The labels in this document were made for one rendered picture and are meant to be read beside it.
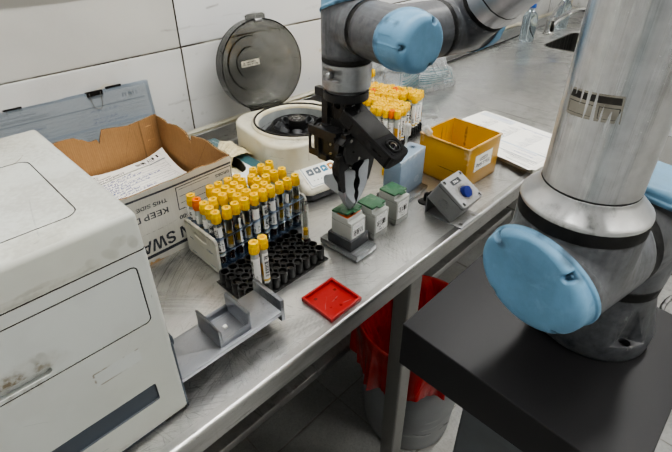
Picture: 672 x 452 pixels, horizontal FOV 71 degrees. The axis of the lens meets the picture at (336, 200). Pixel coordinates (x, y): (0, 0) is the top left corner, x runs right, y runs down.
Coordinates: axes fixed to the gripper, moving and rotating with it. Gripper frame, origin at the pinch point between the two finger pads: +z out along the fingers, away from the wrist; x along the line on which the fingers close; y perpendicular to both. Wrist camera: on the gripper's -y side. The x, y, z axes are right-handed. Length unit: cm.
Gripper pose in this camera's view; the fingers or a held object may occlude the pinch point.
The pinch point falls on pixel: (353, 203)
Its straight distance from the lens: 82.4
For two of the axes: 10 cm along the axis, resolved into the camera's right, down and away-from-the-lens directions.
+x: -6.7, 3.9, -6.3
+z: 0.0, 8.5, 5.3
